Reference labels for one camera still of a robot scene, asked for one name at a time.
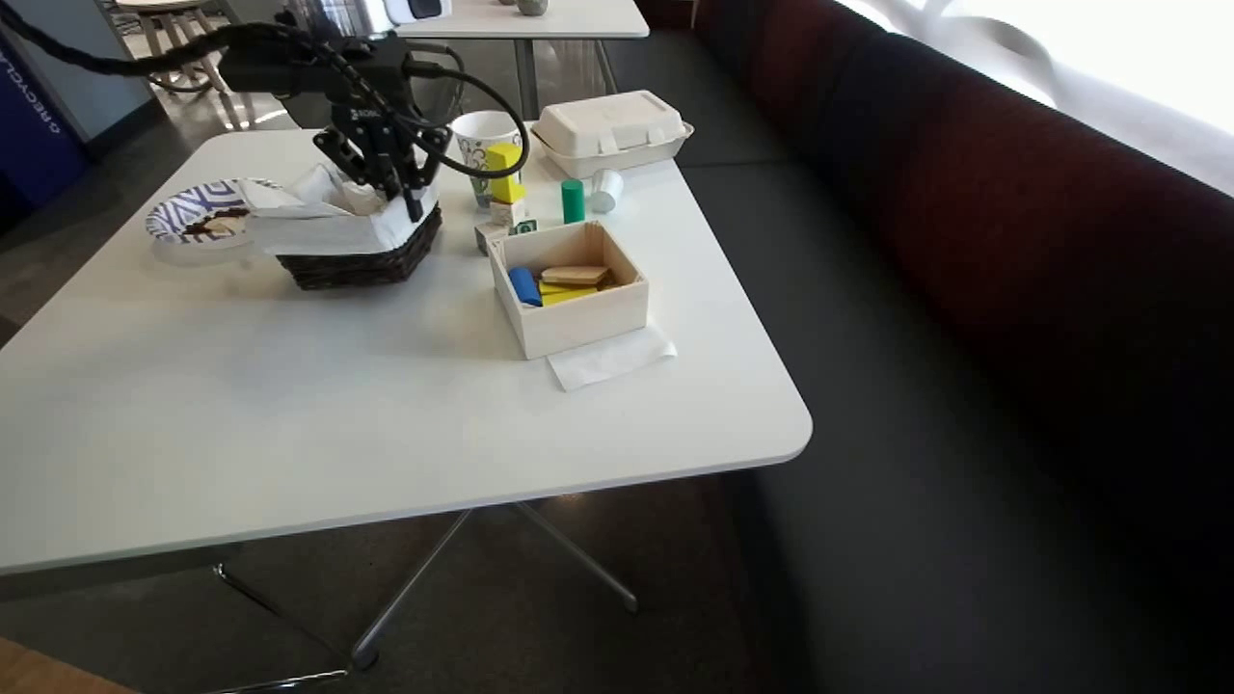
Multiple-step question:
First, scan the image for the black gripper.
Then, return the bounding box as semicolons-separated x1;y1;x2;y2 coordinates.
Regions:
307;70;456;224

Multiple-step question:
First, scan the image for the blue patterned white bowl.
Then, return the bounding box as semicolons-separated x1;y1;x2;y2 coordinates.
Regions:
146;176;252;248

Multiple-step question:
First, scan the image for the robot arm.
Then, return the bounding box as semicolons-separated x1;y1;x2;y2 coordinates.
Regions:
0;0;448;207

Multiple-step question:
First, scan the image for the white and brown basket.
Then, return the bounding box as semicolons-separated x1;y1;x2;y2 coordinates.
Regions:
241;167;439;287

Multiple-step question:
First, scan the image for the patterned paper cup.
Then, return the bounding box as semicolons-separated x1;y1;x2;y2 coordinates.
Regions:
451;113;521;207

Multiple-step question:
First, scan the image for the blue block in box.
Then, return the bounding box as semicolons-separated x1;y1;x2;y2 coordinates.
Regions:
510;267;543;308

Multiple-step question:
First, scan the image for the white side table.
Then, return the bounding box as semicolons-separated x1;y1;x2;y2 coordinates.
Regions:
395;0;650;37

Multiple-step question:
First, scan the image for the green small bottle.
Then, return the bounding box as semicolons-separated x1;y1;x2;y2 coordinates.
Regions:
557;176;587;224

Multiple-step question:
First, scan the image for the yellow block in box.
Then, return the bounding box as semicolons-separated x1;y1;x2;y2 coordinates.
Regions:
539;281;602;308

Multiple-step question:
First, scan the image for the white wooden box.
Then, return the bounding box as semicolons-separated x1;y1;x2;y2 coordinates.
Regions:
484;224;647;359

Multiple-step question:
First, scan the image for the white styrofoam takeout box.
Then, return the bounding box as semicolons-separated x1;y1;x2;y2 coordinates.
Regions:
530;87;695;176

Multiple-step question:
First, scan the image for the dark bench sofa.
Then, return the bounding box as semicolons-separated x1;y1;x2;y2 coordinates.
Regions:
613;0;1234;694

